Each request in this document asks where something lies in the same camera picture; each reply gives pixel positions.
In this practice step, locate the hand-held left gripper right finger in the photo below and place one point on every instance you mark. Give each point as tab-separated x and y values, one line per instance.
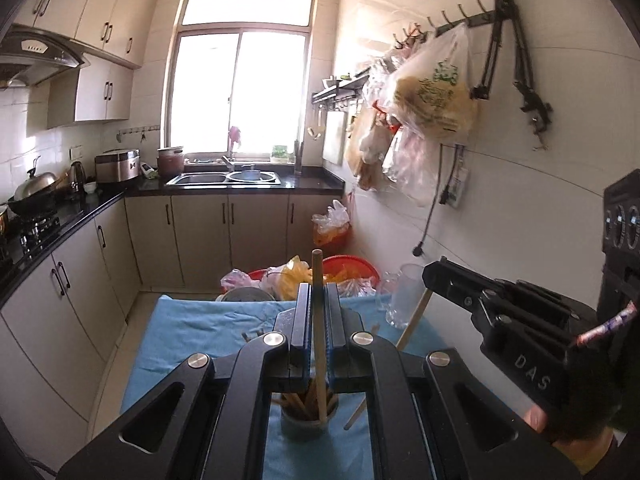
335	332

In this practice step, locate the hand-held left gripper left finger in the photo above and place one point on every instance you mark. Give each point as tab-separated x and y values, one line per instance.
303	332

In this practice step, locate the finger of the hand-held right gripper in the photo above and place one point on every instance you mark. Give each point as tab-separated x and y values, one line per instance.
450	280

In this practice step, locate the wooden chopstick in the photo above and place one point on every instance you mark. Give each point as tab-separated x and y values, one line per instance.
287	405
414	320
303	407
318	265

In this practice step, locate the dark grey cup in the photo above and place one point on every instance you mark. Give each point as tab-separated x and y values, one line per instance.
305	430

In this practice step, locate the person's right hand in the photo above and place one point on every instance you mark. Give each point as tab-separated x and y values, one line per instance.
575	447

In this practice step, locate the clear glass pitcher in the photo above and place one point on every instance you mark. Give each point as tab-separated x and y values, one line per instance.
406	295

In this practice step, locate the yellow plastic bag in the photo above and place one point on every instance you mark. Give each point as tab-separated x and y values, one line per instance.
295	280

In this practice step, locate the red plastic basin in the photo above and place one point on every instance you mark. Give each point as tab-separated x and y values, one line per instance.
355	266

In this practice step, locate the grey metal basin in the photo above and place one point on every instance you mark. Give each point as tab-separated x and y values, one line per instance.
240	294

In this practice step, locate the pink striped fabric strip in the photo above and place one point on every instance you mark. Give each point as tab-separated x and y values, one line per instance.
607	324

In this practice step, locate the pink plastic bag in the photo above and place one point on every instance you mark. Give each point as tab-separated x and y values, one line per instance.
235	280

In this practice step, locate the blue tablecloth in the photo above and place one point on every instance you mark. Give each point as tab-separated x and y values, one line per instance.
200	325

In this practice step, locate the white plastic bag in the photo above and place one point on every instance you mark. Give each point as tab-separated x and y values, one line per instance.
331	215

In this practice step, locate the cream base cabinets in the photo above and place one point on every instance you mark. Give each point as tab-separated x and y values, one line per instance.
200	240

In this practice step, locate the hanging pink plastic bags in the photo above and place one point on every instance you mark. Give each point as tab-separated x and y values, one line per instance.
380	150

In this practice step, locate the steel pan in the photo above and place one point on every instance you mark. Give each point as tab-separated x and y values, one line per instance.
249	175

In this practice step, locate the steel bottle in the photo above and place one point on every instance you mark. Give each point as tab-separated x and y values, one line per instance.
298	157

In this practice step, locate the green and white box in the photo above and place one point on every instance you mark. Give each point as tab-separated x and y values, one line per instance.
281	154

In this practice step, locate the white cutting board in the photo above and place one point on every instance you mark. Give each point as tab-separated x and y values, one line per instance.
334	137

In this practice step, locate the steel sink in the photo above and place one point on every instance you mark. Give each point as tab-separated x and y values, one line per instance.
200	179

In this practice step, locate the steel faucet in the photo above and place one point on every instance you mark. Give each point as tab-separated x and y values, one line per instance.
228	162

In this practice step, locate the clear bag of flatbreads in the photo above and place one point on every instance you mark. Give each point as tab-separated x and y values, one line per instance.
430	95

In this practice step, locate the pink hanging cloth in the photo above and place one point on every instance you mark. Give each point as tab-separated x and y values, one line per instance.
235	137

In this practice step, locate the brown clay pot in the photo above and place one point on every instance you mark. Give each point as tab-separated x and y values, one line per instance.
170	162

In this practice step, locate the black kitchen countertop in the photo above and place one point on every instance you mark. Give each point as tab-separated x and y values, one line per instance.
105	200

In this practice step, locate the silver rice cooker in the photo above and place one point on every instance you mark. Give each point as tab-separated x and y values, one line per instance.
117	166

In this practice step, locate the small white bowl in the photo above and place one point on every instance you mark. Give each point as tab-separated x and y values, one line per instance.
90	188

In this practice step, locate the kitchen window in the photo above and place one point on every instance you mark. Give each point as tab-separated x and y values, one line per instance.
240	80

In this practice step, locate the steel kettle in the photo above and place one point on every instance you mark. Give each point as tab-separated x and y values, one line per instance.
76	177

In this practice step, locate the gas stove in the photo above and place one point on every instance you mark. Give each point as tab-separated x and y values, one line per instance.
40	232

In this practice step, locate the black wok with lid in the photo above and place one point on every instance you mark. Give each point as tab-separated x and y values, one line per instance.
35	187

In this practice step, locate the steel range hood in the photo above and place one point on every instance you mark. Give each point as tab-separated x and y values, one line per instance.
40	55

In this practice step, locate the white wall power adapter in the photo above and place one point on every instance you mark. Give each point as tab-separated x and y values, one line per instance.
457	187

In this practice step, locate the black wall shelf rack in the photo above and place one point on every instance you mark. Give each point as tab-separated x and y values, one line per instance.
340	89

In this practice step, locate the wall hook rail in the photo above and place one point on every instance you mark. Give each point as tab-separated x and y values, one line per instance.
450	22

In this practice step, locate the small wall hook strip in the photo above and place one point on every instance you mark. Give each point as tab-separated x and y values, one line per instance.
139	134

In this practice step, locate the small cream wall cabinet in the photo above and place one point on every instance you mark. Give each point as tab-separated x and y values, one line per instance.
95	95

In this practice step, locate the cream upper wall cabinets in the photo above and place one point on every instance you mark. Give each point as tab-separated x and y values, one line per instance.
100	5

